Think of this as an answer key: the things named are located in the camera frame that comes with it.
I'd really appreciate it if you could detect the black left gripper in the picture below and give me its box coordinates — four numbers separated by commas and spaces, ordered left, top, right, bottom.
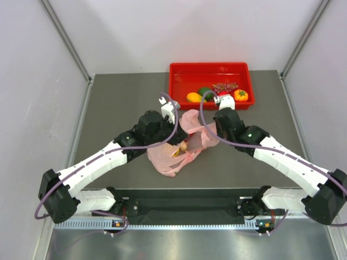
146, 115, 188, 146

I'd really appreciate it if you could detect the pink plastic bag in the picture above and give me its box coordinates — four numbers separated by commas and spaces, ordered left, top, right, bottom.
147, 109, 219, 177

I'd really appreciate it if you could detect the fruit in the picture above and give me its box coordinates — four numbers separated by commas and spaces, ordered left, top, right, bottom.
172, 149, 181, 157

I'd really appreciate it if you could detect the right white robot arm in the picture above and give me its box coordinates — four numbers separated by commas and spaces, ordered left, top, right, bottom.
214, 108, 346, 225

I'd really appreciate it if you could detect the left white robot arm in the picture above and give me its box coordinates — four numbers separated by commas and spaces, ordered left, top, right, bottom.
34, 110, 189, 224

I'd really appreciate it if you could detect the orange bell pepper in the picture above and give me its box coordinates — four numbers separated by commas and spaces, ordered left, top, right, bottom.
234, 89, 249, 102

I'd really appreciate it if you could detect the red apple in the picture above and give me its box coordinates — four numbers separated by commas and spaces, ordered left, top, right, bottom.
218, 91, 230, 96

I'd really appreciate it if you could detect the yellow mango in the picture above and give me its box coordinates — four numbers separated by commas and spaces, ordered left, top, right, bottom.
186, 92, 207, 103

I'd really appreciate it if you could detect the purple grape bunch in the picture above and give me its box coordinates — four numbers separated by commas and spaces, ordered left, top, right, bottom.
213, 82, 239, 94

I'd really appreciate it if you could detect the green avocado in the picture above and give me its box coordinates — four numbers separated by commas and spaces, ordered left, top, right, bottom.
198, 87, 212, 96

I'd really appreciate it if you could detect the red plastic tray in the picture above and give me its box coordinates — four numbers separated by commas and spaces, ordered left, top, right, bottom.
168, 62, 255, 110

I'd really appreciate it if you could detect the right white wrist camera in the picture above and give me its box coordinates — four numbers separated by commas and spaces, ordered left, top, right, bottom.
214, 94, 235, 111

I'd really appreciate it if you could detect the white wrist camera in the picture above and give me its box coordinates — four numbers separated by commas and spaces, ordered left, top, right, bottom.
214, 94, 235, 111
159, 97, 181, 124

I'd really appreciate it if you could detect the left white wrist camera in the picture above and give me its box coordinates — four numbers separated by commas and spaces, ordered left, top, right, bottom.
159, 97, 181, 124

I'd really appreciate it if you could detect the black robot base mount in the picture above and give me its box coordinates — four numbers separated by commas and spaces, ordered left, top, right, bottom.
108, 188, 284, 224

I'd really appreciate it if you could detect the grey slotted cable duct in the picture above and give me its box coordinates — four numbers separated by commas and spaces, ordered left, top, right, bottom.
54, 218, 259, 231

